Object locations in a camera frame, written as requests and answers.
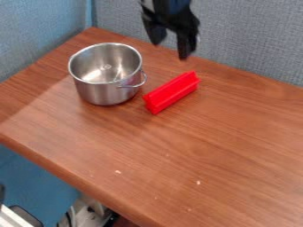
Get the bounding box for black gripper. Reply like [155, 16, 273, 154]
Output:
[139, 0, 201, 60]

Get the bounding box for red plastic block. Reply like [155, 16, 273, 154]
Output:
[142, 71, 201, 114]

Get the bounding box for white box under table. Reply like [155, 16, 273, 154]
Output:
[57, 195, 117, 227]

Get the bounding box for grey device bottom left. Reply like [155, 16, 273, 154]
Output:
[0, 205, 45, 227]

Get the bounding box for stainless steel pot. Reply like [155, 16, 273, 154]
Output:
[69, 43, 149, 106]

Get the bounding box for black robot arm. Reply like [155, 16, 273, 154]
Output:
[141, 0, 201, 60]

